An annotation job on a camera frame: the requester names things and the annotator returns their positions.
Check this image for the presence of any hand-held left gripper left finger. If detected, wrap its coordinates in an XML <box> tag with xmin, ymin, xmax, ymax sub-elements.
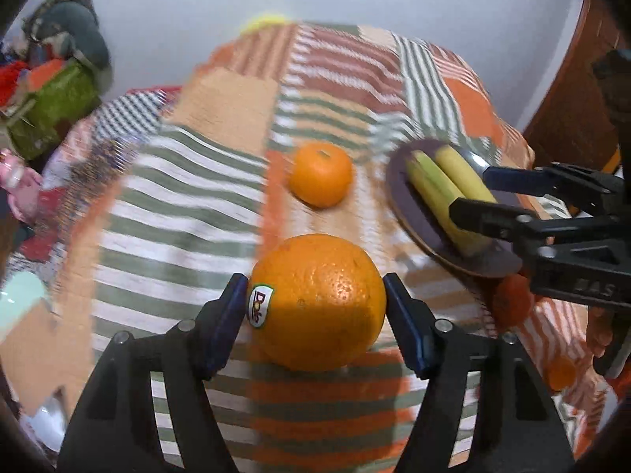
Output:
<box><xmin>56</xmin><ymin>273</ymin><xmax>249</xmax><ymax>473</ymax></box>

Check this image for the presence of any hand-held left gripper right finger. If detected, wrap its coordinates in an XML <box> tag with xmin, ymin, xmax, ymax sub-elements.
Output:
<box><xmin>383</xmin><ymin>272</ymin><xmax>577</xmax><ymax>473</ymax></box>

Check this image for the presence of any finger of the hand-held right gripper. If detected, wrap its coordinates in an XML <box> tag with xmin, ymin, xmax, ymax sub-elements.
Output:
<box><xmin>450</xmin><ymin>197</ymin><xmax>558</xmax><ymax>246</ymax></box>
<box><xmin>482</xmin><ymin>162</ymin><xmax>623</xmax><ymax>216</ymax></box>

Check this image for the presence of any dark round plate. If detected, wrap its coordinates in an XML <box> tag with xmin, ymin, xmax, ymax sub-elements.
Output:
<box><xmin>385</xmin><ymin>139</ymin><xmax>522</xmax><ymax>277</ymax></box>

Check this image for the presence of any large orange with sticker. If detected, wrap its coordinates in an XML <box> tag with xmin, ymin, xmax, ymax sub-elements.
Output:
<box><xmin>246</xmin><ymin>235</ymin><xmax>387</xmax><ymax>372</ymax></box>

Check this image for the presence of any person's right hand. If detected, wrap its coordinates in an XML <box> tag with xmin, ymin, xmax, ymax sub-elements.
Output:
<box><xmin>586</xmin><ymin>305</ymin><xmax>614</xmax><ymax>358</ymax></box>

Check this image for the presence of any yellow-green banana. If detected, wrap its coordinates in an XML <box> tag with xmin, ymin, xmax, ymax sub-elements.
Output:
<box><xmin>406</xmin><ymin>151</ymin><xmax>494</xmax><ymax>257</ymax></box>
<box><xmin>434</xmin><ymin>144</ymin><xmax>498</xmax><ymax>204</ymax></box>

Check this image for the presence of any small mandarin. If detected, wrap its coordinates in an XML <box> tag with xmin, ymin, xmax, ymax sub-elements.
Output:
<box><xmin>493</xmin><ymin>274</ymin><xmax>535</xmax><ymax>330</ymax></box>
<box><xmin>547</xmin><ymin>357</ymin><xmax>577</xmax><ymax>391</ymax></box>

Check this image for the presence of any wooden door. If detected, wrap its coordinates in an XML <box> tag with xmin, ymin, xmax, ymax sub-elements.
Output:
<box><xmin>523</xmin><ymin>0</ymin><xmax>631</xmax><ymax>178</ymax></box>

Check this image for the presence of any striped patchwork blanket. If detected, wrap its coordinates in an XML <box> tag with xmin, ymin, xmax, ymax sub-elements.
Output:
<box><xmin>0</xmin><ymin>20</ymin><xmax>617</xmax><ymax>473</ymax></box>

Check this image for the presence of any small orange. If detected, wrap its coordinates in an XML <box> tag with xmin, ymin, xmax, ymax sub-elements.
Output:
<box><xmin>288</xmin><ymin>142</ymin><xmax>354</xmax><ymax>209</ymax></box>

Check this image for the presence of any white bowl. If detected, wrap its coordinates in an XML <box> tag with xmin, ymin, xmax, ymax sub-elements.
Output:
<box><xmin>30</xmin><ymin>404</ymin><xmax>67</xmax><ymax>451</ymax></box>

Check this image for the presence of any mint green bowl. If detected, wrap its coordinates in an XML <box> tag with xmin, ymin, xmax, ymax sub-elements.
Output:
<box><xmin>0</xmin><ymin>272</ymin><xmax>49</xmax><ymax>337</ymax></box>

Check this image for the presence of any pink toy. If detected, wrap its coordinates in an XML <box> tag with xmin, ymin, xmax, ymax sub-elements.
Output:
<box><xmin>0</xmin><ymin>150</ymin><xmax>44</xmax><ymax>225</ymax></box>

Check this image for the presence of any green bag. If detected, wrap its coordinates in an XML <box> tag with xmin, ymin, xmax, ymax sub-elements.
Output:
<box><xmin>5</xmin><ymin>59</ymin><xmax>104</xmax><ymax>158</ymax></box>

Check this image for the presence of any yellow round object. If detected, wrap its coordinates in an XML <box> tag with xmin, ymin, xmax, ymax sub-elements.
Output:
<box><xmin>244</xmin><ymin>14</ymin><xmax>287</xmax><ymax>33</ymax></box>

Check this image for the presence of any grey cushion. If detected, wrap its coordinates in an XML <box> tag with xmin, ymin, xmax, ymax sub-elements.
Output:
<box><xmin>30</xmin><ymin>1</ymin><xmax>113</xmax><ymax>71</ymax></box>

